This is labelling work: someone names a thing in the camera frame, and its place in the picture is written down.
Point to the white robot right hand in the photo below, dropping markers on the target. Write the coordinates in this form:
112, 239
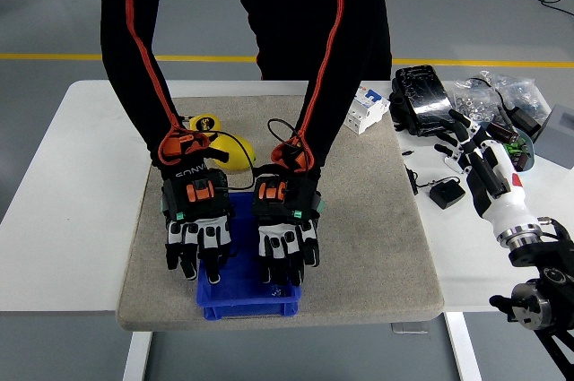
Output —
507, 201

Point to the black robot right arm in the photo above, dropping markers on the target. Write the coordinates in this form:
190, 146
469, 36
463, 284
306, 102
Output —
533, 300

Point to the dark brown cylindrical battery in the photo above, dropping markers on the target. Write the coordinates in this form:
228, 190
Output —
502, 132
522, 162

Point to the grey box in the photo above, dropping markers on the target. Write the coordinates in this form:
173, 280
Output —
556, 139

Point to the blue plastic box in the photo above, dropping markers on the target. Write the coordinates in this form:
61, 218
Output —
242, 300

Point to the green connector pieces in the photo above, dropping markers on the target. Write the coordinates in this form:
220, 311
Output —
513, 148

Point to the light blue bowl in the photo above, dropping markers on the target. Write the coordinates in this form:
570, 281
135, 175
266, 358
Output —
530, 150

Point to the black power adapter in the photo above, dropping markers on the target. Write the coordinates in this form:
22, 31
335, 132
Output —
527, 120

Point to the clear bag of metal nuts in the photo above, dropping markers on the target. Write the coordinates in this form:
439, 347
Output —
471, 103

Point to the clear bag of small parts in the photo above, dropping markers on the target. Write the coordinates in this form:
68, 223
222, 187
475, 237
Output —
522, 89

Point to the black glossy case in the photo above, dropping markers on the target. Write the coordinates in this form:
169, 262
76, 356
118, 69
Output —
421, 94

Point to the grey-brown mat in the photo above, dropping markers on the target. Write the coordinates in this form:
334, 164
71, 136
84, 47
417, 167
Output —
367, 242

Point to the white table leg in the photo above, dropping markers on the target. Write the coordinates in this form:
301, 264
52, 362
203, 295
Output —
136, 354
464, 349

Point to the white circuit breaker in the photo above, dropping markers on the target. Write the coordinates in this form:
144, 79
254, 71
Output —
370, 107

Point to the small metal part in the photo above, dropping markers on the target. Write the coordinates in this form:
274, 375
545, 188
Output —
278, 291

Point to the yellow lemon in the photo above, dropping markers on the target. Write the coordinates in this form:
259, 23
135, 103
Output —
237, 152

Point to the yellow tape measure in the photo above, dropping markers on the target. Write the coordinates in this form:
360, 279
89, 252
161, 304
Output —
204, 123

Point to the metal bracket under table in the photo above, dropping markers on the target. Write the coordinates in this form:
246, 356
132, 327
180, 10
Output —
408, 328

